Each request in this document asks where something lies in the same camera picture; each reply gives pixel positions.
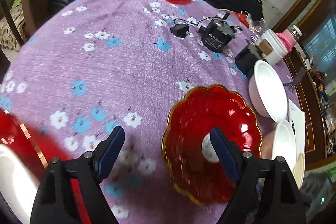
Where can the pink sleeved thermos bottle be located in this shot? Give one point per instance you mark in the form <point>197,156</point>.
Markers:
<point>290,37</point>

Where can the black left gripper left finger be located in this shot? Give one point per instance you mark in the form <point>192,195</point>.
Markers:
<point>55,199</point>

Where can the purple phone stand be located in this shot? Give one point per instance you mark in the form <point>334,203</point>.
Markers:
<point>292,85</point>

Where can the beige paper bowl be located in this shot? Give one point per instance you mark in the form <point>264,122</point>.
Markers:
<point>299,170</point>

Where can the white foam bowl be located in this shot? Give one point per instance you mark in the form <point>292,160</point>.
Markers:
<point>267,92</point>
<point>280,142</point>
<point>18,187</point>

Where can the black cylindrical pump device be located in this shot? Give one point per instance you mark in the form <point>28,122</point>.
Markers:
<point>218,33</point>

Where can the black grinder with wooden knob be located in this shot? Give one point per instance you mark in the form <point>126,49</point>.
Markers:
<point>245,60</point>

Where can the small red gold-rimmed plate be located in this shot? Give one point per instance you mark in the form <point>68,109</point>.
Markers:
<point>192,163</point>

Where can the purple floral tablecloth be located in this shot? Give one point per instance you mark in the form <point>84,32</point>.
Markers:
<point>98,64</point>

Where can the black power adapter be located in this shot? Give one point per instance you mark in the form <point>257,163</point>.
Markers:
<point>180,30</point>

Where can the white notebook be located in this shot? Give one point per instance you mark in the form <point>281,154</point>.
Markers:
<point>296,118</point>

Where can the white plastic jar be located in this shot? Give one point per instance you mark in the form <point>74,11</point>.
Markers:
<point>275,49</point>

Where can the large red glass plate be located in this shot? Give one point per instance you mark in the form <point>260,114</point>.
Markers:
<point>36,153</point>

